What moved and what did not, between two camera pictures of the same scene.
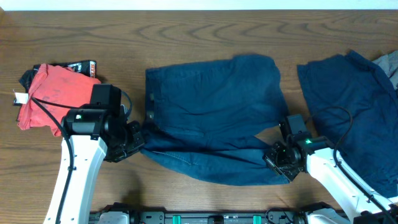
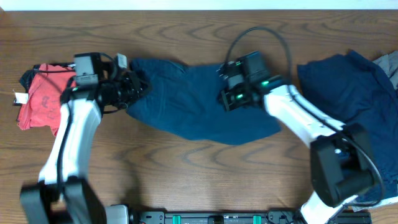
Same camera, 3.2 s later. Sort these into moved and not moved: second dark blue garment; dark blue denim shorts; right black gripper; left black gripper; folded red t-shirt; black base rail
Moved: left black gripper; dark blue denim shorts; right black gripper
Not moved: folded red t-shirt; second dark blue garment; black base rail
